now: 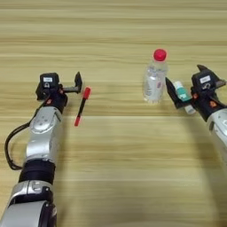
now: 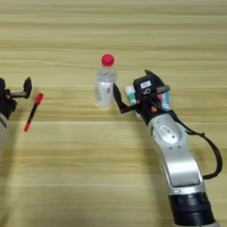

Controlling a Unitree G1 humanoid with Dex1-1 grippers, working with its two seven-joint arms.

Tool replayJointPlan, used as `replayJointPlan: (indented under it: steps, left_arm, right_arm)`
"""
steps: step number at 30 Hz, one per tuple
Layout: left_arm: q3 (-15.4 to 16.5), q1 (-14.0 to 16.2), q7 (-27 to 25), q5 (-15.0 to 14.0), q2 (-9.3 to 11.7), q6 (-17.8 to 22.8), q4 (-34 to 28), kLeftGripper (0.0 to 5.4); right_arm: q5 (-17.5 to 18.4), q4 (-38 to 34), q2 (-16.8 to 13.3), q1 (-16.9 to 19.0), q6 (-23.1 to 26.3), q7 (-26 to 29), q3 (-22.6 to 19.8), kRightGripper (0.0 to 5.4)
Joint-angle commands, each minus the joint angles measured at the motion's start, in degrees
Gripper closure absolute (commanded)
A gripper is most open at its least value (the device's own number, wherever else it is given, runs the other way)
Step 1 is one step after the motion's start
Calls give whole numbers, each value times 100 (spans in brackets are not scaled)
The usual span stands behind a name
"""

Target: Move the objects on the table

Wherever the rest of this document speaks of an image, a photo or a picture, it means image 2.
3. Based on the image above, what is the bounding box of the clear bottle red cap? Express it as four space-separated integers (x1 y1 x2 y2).
95 53 118 110

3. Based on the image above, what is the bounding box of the red and black marker pen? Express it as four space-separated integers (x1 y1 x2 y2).
23 92 44 133

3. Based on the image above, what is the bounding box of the right black box white label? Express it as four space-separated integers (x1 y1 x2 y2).
132 74 162 102

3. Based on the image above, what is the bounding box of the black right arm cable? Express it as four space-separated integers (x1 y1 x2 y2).
169 110 223 181

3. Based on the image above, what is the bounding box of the green and white glue stick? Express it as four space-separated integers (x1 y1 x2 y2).
124 85 137 106

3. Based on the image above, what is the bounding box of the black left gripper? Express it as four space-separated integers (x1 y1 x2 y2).
0 76 33 121

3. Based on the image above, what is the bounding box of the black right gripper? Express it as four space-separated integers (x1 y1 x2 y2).
112 69 172 127

